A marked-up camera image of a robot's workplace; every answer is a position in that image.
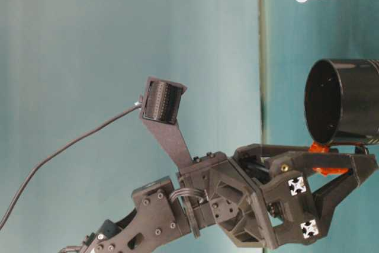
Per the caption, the black cup holder red handle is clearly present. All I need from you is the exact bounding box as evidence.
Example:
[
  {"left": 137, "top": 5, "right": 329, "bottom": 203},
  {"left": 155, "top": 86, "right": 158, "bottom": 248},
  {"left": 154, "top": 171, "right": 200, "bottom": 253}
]
[{"left": 304, "top": 59, "right": 379, "bottom": 178}]

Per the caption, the blue-green table cloth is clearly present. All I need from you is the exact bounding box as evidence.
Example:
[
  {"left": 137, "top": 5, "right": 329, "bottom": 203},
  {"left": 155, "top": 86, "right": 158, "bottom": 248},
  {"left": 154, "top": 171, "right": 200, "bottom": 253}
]
[{"left": 259, "top": 0, "right": 379, "bottom": 253}]

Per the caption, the arm ribbed cable bundle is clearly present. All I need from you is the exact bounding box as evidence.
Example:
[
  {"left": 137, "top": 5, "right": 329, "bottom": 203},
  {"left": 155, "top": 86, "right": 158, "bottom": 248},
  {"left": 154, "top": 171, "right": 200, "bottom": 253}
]
[{"left": 169, "top": 189, "right": 208, "bottom": 205}]

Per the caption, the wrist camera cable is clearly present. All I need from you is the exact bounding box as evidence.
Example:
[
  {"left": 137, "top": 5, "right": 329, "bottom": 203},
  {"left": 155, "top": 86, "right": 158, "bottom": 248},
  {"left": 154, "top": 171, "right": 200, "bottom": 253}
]
[{"left": 0, "top": 103, "right": 142, "bottom": 230}]

